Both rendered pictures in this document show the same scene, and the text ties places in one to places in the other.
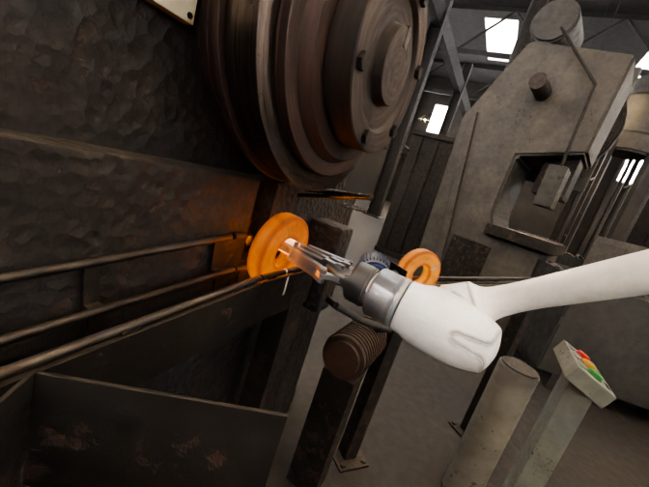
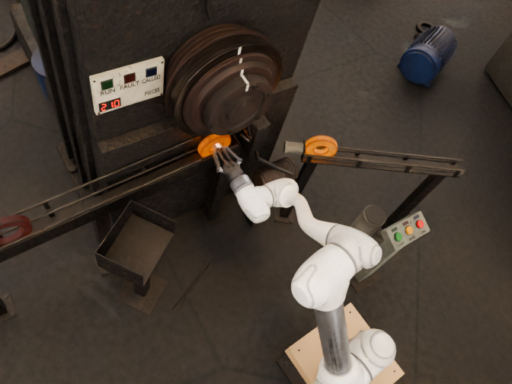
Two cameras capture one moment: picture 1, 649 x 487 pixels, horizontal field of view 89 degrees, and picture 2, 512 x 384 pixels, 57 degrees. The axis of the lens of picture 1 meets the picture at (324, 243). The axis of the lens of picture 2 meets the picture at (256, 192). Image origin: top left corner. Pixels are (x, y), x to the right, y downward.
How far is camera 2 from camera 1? 1.65 m
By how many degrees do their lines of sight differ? 47
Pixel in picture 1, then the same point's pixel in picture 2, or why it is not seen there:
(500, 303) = (289, 201)
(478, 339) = (252, 215)
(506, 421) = not seen: hidden behind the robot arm
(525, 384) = (368, 224)
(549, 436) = not seen: hidden behind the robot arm
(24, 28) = (119, 119)
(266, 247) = (202, 150)
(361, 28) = (209, 122)
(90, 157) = (137, 142)
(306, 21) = (192, 115)
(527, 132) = not seen: outside the picture
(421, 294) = (243, 193)
